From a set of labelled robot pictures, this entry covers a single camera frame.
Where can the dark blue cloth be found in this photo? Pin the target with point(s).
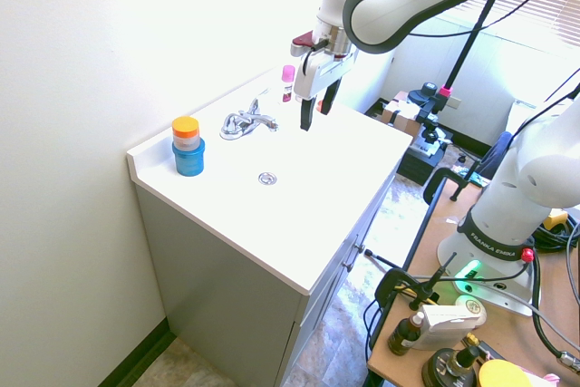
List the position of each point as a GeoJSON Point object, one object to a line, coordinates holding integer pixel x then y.
{"type": "Point", "coordinates": [496, 156]}

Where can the blue round jar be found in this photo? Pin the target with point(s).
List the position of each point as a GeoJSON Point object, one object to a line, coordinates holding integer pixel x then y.
{"type": "Point", "coordinates": [189, 160]}

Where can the black drawer unit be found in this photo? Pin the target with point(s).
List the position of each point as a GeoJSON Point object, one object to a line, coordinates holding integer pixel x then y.
{"type": "Point", "coordinates": [419, 165]}

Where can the white appliance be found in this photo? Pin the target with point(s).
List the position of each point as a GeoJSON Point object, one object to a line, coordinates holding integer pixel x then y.
{"type": "Point", "coordinates": [521, 117]}

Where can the chrome sink drain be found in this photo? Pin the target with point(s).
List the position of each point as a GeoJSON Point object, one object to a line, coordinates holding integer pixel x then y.
{"type": "Point", "coordinates": [267, 178]}

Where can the black camera stand pole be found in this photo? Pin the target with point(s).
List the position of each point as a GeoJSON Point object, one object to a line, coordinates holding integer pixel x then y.
{"type": "Point", "coordinates": [471, 38]}

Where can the white sink countertop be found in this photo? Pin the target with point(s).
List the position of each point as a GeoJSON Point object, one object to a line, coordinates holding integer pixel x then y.
{"type": "Point", "coordinates": [272, 215]}

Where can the orange lidded jar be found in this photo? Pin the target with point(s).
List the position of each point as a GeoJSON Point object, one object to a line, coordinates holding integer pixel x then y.
{"type": "Point", "coordinates": [185, 131]}

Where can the metal cabinet knob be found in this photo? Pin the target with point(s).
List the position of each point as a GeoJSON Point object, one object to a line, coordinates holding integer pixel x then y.
{"type": "Point", "coordinates": [348, 265]}
{"type": "Point", "coordinates": [360, 247]}

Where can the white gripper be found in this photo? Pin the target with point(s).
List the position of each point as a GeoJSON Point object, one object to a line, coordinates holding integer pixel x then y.
{"type": "Point", "coordinates": [319, 72]}

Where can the pink capped white bottle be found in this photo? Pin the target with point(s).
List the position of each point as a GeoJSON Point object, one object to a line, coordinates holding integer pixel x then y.
{"type": "Point", "coordinates": [287, 83]}

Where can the white cardboard box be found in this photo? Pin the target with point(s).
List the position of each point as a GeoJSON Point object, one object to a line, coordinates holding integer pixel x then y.
{"type": "Point", "coordinates": [446, 328]}

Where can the black camera on stand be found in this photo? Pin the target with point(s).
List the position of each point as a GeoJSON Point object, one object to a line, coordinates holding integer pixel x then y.
{"type": "Point", "coordinates": [430, 106]}

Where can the yellow round disc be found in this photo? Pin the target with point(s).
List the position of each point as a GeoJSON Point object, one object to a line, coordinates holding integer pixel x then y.
{"type": "Point", "coordinates": [505, 375]}

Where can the black rod on floor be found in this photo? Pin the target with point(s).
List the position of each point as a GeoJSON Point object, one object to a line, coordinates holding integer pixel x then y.
{"type": "Point", "coordinates": [383, 260]}

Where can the brown glass bottle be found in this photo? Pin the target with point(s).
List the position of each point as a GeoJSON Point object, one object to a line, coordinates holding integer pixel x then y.
{"type": "Point", "coordinates": [403, 335]}

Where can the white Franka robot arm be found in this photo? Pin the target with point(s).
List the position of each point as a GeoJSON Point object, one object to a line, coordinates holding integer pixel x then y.
{"type": "Point", "coordinates": [512, 187]}

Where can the white round tin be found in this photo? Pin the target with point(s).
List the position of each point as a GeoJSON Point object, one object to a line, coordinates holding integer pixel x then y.
{"type": "Point", "coordinates": [476, 307]}

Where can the red silver wrist camera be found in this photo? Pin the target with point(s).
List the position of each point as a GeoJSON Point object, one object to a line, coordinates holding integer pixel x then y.
{"type": "Point", "coordinates": [301, 44]}

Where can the window blinds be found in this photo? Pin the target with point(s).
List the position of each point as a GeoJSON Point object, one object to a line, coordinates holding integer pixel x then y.
{"type": "Point", "coordinates": [539, 2]}

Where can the black round base with knob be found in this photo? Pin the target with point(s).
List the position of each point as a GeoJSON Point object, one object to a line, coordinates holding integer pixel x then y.
{"type": "Point", "coordinates": [448, 366]}

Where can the grey vanity cabinet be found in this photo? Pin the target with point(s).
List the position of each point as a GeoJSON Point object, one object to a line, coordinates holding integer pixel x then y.
{"type": "Point", "coordinates": [226, 305]}

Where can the wooden work table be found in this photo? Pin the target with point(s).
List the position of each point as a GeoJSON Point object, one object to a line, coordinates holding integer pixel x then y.
{"type": "Point", "coordinates": [435, 242]}

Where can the small orange object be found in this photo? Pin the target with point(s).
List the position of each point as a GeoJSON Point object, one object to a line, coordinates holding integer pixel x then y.
{"type": "Point", "coordinates": [319, 105]}

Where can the chrome faucet body with spout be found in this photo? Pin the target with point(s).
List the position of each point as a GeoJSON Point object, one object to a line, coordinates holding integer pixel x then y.
{"type": "Point", "coordinates": [254, 124]}

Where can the black C clamp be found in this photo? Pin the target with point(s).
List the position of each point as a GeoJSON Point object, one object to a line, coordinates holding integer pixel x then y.
{"type": "Point", "coordinates": [446, 178]}
{"type": "Point", "coordinates": [394, 283]}

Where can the red emergency stop button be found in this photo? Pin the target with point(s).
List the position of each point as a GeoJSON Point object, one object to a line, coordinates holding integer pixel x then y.
{"type": "Point", "coordinates": [527, 255]}

